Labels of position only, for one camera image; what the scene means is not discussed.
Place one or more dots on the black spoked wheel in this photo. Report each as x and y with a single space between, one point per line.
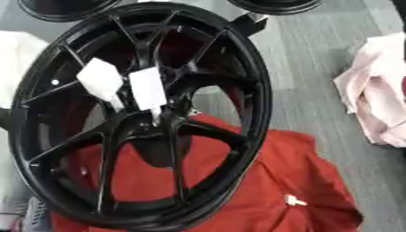
254 90

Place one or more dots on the black wheel stand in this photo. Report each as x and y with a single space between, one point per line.
249 23

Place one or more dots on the white pin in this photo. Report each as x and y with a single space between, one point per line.
294 201
100 78

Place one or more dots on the black round wheel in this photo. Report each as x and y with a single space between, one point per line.
63 9
275 6

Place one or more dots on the pink cloth bundle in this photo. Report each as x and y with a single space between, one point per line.
378 90

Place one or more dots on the white cloth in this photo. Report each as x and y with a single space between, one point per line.
13 66

